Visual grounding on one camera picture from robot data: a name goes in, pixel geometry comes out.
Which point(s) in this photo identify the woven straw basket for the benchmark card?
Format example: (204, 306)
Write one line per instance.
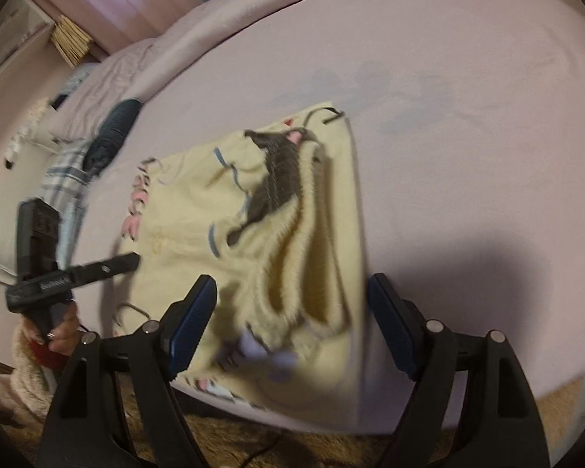
(70, 41)

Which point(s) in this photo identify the white cabinet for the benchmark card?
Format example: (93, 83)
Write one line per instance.
(9, 44)

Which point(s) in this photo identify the plaid cloth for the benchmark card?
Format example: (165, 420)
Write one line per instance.
(63, 175)

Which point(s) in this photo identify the pink duvet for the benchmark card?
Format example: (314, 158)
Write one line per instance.
(234, 14)

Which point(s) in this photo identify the black folded garment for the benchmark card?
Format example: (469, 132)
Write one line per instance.
(112, 131)

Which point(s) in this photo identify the grey folded garment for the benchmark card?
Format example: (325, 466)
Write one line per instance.
(70, 234)

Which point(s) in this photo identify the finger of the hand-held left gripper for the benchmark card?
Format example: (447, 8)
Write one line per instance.
(105, 269)

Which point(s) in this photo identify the pink curtain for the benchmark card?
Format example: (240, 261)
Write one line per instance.
(112, 0)

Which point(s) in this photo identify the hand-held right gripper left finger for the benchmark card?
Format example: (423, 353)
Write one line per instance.
(192, 331)

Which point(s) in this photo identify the person's left hand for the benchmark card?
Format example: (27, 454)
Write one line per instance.
(66, 331)

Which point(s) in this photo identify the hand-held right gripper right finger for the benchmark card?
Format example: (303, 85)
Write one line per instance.
(395, 331)

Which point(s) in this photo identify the yellow printed pants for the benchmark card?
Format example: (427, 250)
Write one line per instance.
(200, 214)

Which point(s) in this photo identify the white plush toy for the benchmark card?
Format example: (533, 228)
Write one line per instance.
(29, 126)

